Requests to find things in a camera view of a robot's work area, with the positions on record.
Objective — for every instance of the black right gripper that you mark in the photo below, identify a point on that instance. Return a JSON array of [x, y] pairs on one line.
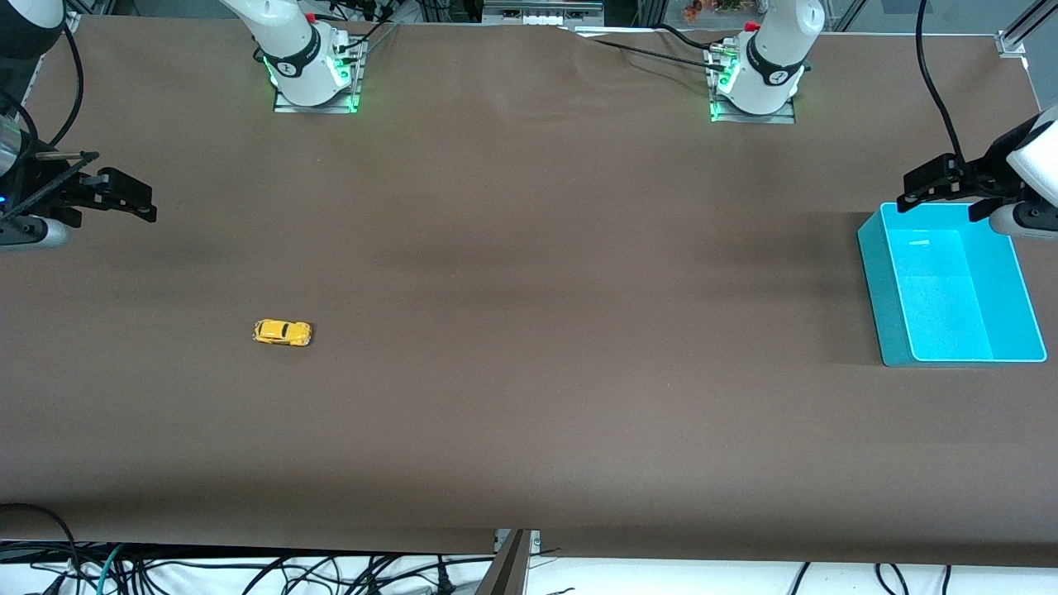
[[41, 187]]

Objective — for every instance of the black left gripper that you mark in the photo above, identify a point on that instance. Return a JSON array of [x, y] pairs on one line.
[[975, 178]]

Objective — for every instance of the yellow beetle toy car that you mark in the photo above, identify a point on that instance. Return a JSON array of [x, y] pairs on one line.
[[281, 332]]

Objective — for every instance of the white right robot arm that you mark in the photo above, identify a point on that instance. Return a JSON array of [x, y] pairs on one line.
[[289, 37]]

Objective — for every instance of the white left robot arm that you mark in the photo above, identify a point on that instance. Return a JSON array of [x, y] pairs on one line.
[[777, 58]]

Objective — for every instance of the teal plastic bin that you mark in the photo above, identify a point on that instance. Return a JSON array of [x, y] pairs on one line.
[[950, 297]]

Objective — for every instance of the orange background objects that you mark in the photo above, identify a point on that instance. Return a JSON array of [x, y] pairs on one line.
[[711, 8]]

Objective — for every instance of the brown table cover sheet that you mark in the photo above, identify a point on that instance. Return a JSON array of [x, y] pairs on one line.
[[529, 248]]

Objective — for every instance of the white power strip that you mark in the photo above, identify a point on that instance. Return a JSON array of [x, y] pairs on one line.
[[541, 18]]

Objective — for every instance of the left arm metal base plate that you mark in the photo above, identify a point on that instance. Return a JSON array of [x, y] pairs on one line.
[[785, 118]]

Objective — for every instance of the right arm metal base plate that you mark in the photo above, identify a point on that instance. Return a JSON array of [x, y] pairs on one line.
[[357, 91]]

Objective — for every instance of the metal table bracket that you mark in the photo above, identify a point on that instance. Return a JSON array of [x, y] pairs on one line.
[[506, 570]]

